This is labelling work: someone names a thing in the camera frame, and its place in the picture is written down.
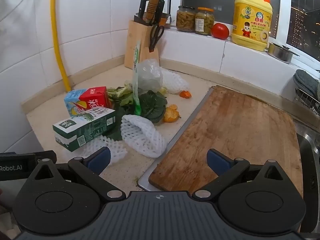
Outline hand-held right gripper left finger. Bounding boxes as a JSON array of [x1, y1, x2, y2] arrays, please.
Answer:
[[24, 147, 126, 202]]

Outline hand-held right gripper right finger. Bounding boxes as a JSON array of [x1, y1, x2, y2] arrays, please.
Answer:
[[192, 148, 298, 200]]

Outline trash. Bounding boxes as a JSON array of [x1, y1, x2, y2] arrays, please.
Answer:
[[52, 107, 117, 152]]

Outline white foam fruit net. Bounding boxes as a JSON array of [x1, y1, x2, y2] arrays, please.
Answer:
[[160, 67, 190, 95], [120, 114, 168, 158], [84, 134, 125, 166]]

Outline wooden cutting board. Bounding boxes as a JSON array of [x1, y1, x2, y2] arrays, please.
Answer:
[[148, 85, 303, 198]]

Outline red and blue juice carton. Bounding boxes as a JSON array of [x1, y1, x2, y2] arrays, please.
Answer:
[[64, 86, 112, 117]]

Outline large orange peel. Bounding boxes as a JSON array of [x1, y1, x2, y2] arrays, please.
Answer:
[[163, 105, 181, 123]]

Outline green and white plastic wrapper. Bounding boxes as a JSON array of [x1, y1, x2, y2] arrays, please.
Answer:
[[132, 41, 142, 117]]

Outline leafy green vegetable scraps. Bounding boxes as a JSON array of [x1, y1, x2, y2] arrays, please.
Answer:
[[107, 81, 168, 140]]

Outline stainless steel sink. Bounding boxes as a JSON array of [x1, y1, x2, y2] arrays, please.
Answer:
[[295, 120, 320, 233]]

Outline clear plastic bag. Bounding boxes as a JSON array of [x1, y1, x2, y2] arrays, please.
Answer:
[[135, 59, 164, 93]]

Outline grey cloth pad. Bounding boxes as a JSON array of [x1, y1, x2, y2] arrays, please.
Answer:
[[293, 69, 320, 98]]

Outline wooden knife block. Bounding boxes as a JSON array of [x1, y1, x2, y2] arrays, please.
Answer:
[[124, 19, 160, 70]]

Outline yellow pipe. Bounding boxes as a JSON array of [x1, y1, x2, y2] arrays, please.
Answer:
[[50, 0, 73, 92]]

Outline stainless steel pot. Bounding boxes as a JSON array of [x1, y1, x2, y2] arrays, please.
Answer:
[[267, 42, 300, 64]]

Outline red tomato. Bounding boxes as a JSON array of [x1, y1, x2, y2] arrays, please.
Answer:
[[211, 23, 230, 40]]

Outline black kitchen scissors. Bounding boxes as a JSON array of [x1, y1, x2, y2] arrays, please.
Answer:
[[149, 25, 165, 53]]

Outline glass jar of pickles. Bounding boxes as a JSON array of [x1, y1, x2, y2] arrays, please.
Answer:
[[176, 6, 196, 32], [195, 7, 215, 36]]

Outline yellow detergent bottle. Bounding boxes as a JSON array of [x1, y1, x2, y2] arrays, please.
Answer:
[[231, 0, 277, 52]]

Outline wire dish rack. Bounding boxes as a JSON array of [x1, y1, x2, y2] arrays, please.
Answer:
[[295, 87, 320, 117]]

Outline black handled knife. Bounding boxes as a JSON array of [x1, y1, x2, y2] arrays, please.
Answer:
[[154, 0, 165, 23], [138, 0, 148, 21]]

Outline wooden handled knife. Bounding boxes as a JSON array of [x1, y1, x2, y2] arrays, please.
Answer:
[[145, 0, 160, 25]]

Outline white window frame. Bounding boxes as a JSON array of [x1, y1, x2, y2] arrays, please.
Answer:
[[147, 0, 320, 63]]

